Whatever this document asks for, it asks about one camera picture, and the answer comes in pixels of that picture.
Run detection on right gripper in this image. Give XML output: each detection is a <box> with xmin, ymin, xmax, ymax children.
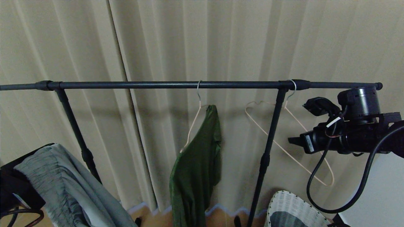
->
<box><xmin>300</xmin><ymin>126</ymin><xmax>348</xmax><ymax>155</ymax></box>

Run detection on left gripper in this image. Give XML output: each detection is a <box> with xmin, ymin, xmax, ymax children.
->
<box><xmin>0</xmin><ymin>164</ymin><xmax>46</xmax><ymax>212</ymax></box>

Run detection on pale grey shorts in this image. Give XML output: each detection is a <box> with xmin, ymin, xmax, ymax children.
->
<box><xmin>14</xmin><ymin>143</ymin><xmax>138</xmax><ymax>227</ymax></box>

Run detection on pink clothes hanger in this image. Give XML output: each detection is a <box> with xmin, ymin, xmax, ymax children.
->
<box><xmin>180</xmin><ymin>80</ymin><xmax>210</xmax><ymax>154</ymax></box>
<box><xmin>245</xmin><ymin>80</ymin><xmax>335</xmax><ymax>187</ymax></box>

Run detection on green long-sleeved shirt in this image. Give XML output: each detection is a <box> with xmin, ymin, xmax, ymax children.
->
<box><xmin>169</xmin><ymin>105</ymin><xmax>222</xmax><ymax>227</ymax></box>

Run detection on white laundry basket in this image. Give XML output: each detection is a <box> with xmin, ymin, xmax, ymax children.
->
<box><xmin>267</xmin><ymin>190</ymin><xmax>351</xmax><ymax>227</ymax></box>

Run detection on black clothes rack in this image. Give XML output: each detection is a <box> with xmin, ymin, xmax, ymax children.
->
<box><xmin>0</xmin><ymin>79</ymin><xmax>383</xmax><ymax>227</ymax></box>

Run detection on beige curtain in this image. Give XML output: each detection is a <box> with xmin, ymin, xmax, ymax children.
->
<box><xmin>0</xmin><ymin>0</ymin><xmax>404</xmax><ymax>216</ymax></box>

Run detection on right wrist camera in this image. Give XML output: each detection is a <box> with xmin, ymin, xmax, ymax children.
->
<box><xmin>303</xmin><ymin>97</ymin><xmax>341</xmax><ymax>118</ymax></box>

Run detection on black cable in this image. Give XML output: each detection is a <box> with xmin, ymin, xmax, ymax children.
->
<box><xmin>306</xmin><ymin>125</ymin><xmax>404</xmax><ymax>214</ymax></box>

